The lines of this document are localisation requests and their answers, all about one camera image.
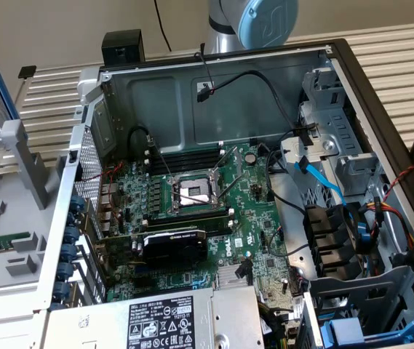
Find black angled-plug wire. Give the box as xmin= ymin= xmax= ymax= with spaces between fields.
xmin=234 ymin=258 xmax=254 ymax=286

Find blue flat SATA wire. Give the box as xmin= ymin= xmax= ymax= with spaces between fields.
xmin=295 ymin=156 xmax=348 ymax=206

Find green motherboard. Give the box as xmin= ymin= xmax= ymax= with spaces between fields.
xmin=99 ymin=142 xmax=304 ymax=317

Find open PC case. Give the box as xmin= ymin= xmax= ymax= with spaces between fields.
xmin=31 ymin=38 xmax=414 ymax=349

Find red-black wire with clip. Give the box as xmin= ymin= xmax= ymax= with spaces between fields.
xmin=194 ymin=52 xmax=217 ymax=95

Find black plastic shroud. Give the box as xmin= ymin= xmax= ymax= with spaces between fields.
xmin=303 ymin=203 xmax=366 ymax=281

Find black graphics card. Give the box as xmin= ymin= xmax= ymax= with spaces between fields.
xmin=95 ymin=227 xmax=210 ymax=270

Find braided yellow-black cable bundle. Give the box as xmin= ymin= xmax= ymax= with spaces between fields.
xmin=259 ymin=301 xmax=291 ymax=349

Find thin red wire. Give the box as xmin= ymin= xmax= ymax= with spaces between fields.
xmin=82 ymin=161 xmax=124 ymax=182

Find black box bracket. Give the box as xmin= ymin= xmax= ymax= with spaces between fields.
xmin=101 ymin=29 xmax=146 ymax=66

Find red-black twisted wire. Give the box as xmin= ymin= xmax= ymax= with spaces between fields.
xmin=381 ymin=163 xmax=414 ymax=204

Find red yellow power wires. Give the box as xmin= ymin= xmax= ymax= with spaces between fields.
xmin=359 ymin=196 xmax=414 ymax=255

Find black wire with blue plug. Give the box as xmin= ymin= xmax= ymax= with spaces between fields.
xmin=351 ymin=206 xmax=375 ymax=252

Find thin black wall cable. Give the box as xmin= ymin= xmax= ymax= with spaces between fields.
xmin=154 ymin=0 xmax=173 ymax=52

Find thin black looped wire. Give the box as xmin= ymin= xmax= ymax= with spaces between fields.
xmin=264 ymin=225 xmax=313 ymax=257

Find thin locking lever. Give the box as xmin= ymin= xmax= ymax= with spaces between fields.
xmin=147 ymin=135 xmax=174 ymax=180

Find CPU socket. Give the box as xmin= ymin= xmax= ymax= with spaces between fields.
xmin=168 ymin=171 xmax=228 ymax=216

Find metal socket cover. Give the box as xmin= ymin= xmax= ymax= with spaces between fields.
xmin=212 ymin=145 xmax=243 ymax=182

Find grey parts rack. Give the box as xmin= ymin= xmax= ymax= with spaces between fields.
xmin=0 ymin=119 xmax=73 ymax=302

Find silver power supply unit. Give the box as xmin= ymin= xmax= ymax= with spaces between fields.
xmin=46 ymin=285 xmax=266 ymax=349

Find silver chipset heatsink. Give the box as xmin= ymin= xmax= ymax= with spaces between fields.
xmin=216 ymin=265 xmax=255 ymax=290

